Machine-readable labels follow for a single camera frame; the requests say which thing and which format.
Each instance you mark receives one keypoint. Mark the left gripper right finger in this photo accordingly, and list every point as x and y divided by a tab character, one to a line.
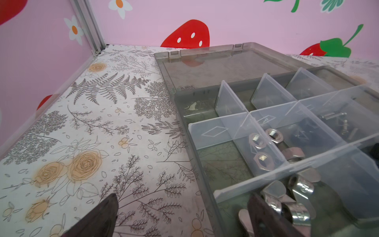
268	223

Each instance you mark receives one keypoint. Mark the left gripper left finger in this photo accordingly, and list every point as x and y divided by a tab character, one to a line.
99	222

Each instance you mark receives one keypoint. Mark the small silver screw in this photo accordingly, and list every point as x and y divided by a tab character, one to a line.
333	115
345	127

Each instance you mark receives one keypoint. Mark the clear plastic organizer box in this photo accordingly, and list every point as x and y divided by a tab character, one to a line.
281	148

